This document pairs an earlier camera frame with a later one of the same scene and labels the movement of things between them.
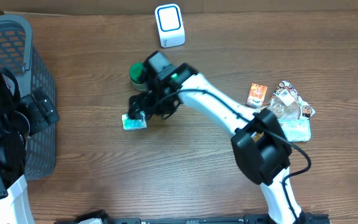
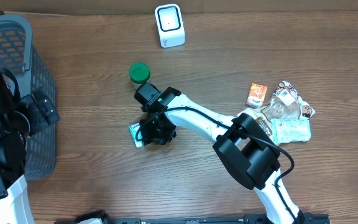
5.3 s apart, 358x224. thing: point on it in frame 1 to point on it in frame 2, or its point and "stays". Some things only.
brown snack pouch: (287, 104) stays
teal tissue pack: (133, 124) to (133, 129)
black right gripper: (146, 99) to (151, 137)
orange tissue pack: (256, 96) stays
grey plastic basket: (7, 40) stays
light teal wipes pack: (296, 130) stays
